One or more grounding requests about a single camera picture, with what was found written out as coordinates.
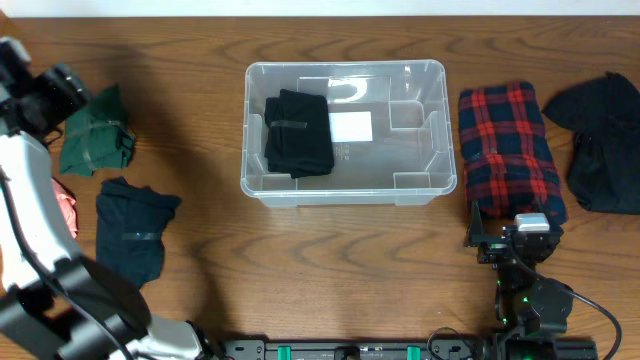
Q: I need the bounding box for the black cloth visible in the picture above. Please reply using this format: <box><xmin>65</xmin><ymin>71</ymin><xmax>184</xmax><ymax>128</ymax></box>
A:
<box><xmin>264</xmin><ymin>89</ymin><xmax>334</xmax><ymax>179</ymax></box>
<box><xmin>543</xmin><ymin>72</ymin><xmax>639</xmax><ymax>215</ymax></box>

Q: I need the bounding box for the dark navy cloth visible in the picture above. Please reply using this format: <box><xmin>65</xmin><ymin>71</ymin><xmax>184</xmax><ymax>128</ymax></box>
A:
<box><xmin>96</xmin><ymin>177</ymin><xmax>182</xmax><ymax>288</ymax></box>

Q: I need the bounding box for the green cloth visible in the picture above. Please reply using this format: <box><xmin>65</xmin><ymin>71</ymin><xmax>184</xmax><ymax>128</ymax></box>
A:
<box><xmin>59</xmin><ymin>84</ymin><xmax>135</xmax><ymax>177</ymax></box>

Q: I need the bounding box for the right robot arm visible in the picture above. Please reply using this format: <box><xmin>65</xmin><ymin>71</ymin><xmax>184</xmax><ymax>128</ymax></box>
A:
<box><xmin>465</xmin><ymin>201</ymin><xmax>573</xmax><ymax>359</ymax></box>

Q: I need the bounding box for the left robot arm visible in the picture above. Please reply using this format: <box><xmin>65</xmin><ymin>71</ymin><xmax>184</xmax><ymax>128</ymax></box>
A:
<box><xmin>1</xmin><ymin>36</ymin><xmax>218</xmax><ymax>359</ymax></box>

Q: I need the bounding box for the white label in container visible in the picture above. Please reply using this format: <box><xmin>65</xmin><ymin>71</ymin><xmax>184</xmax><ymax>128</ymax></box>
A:
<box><xmin>329</xmin><ymin>111</ymin><xmax>373</xmax><ymax>143</ymax></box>

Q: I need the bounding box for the clear plastic storage container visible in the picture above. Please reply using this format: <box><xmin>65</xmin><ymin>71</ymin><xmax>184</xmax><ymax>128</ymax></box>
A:
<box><xmin>240</xmin><ymin>60</ymin><xmax>457</xmax><ymax>208</ymax></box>

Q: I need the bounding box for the red navy plaid cloth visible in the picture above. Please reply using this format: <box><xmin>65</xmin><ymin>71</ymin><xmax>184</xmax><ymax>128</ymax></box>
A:
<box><xmin>458</xmin><ymin>81</ymin><xmax>568</xmax><ymax>224</ymax></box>

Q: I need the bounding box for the black crumpled cloth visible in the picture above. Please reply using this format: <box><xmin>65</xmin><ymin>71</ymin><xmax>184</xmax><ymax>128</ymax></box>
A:
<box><xmin>543</xmin><ymin>72</ymin><xmax>639</xmax><ymax>215</ymax></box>

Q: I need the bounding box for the pink crumpled cloth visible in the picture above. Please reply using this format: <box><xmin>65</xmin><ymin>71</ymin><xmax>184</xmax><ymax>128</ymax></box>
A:
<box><xmin>52</xmin><ymin>179</ymin><xmax>78</xmax><ymax>238</ymax></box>

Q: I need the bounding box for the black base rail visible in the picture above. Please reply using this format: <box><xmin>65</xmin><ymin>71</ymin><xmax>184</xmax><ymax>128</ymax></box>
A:
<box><xmin>223</xmin><ymin>335</ymin><xmax>598</xmax><ymax>360</ymax></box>

